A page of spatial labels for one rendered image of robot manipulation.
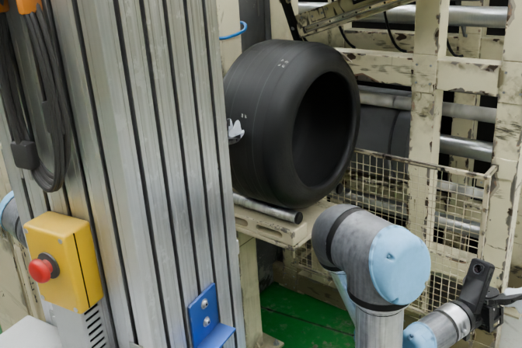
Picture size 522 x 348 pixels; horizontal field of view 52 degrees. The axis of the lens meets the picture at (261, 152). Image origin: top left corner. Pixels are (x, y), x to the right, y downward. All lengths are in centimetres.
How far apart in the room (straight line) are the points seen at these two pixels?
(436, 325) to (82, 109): 81
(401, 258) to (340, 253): 11
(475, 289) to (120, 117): 86
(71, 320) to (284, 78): 106
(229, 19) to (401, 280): 134
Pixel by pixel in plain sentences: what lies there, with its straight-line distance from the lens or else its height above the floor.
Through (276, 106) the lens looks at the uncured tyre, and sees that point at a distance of 167.
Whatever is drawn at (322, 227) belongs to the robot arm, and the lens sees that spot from 97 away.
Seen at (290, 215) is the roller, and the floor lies 91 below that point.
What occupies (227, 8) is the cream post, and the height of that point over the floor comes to 160.
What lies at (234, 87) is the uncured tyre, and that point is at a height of 138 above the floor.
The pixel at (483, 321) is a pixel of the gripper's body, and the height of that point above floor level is 102.
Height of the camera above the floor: 182
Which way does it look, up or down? 22 degrees down
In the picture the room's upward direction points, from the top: 4 degrees counter-clockwise
